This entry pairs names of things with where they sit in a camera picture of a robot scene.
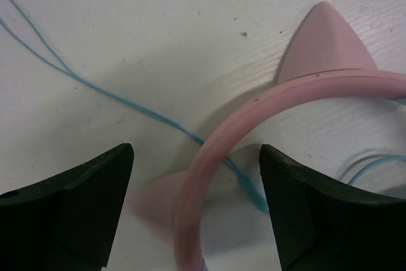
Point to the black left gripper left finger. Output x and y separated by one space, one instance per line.
67 221

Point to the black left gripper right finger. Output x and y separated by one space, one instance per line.
320 223

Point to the pink blue cat-ear headphones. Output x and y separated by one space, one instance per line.
325 59

